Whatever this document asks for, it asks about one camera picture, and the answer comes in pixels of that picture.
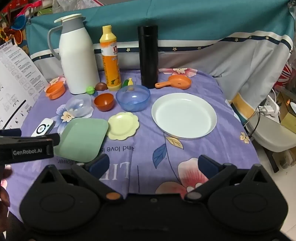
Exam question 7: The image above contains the blue toy scoop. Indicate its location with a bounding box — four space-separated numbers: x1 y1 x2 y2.
13 15 26 31

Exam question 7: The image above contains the purple floral cloth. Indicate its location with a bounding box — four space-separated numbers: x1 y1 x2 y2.
5 68 260 209

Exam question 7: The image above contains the black cable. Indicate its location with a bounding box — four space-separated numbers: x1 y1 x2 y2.
246 98 267 139

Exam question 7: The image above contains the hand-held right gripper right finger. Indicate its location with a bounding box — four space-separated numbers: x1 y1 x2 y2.
184 155 272 203

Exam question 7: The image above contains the small orange bowl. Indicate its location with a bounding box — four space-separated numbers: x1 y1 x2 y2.
94 93 115 112

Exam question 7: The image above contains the person's left hand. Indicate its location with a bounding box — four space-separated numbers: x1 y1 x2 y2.
0 164 14 207

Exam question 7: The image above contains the white power strip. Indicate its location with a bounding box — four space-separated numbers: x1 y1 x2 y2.
258 95 281 116

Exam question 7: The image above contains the orange toy pot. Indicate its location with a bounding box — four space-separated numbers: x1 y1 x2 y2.
45 81 66 100

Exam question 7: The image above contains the white instruction sheet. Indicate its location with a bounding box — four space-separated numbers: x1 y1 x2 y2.
0 38 50 130

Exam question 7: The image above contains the white round plate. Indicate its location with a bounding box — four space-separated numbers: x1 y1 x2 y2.
151 93 217 140

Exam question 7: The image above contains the clear transparent bowl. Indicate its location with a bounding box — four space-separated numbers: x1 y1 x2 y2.
65 94 94 118

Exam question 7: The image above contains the white plastic seat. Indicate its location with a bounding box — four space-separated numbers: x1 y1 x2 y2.
245 113 296 153

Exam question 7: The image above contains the yellow flower-shaped plate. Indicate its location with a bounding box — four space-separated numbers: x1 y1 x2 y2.
107 112 140 141

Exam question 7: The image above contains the yellow cardboard box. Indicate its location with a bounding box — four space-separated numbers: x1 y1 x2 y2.
279 93 296 133

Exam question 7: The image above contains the pink toy scoop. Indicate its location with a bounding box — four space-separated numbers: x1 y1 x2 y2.
15 6 33 19

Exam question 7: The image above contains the red striped bag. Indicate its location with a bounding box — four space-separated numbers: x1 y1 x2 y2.
275 64 295 87

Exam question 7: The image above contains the white remote with ring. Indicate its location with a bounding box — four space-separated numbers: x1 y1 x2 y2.
31 118 56 137

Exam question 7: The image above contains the green square plate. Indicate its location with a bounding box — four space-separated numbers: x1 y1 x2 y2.
54 117 109 163

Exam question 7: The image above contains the white thermos jug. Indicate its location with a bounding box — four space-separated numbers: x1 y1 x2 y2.
47 13 100 95

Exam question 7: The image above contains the clear plastic bag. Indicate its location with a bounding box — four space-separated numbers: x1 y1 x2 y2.
57 0 78 10

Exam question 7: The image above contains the orange toy frying pan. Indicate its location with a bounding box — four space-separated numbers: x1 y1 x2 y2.
155 75 192 90

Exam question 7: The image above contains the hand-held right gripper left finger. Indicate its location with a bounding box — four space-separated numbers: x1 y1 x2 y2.
34 153 124 204

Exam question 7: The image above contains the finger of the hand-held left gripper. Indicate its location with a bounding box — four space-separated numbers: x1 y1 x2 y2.
0 129 22 138
0 133 61 149

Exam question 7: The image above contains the black thermos bottle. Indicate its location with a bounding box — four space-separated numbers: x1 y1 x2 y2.
138 25 159 89

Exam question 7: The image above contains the blue transparent bowl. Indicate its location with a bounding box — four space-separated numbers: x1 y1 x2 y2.
116 85 151 112

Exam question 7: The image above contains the yellow dish soap bottle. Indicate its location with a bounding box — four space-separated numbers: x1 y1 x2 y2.
99 25 122 91

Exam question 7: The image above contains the red box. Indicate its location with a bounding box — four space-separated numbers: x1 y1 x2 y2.
0 0 31 15

